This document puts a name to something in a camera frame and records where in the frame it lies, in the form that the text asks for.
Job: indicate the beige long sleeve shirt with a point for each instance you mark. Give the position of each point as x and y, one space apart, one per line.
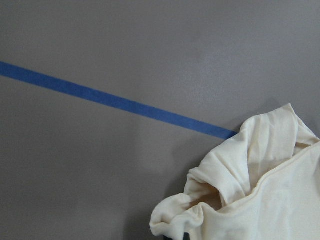
261 184

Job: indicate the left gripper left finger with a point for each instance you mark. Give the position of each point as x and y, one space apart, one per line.
167 238

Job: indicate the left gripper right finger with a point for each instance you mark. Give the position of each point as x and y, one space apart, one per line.
186 236

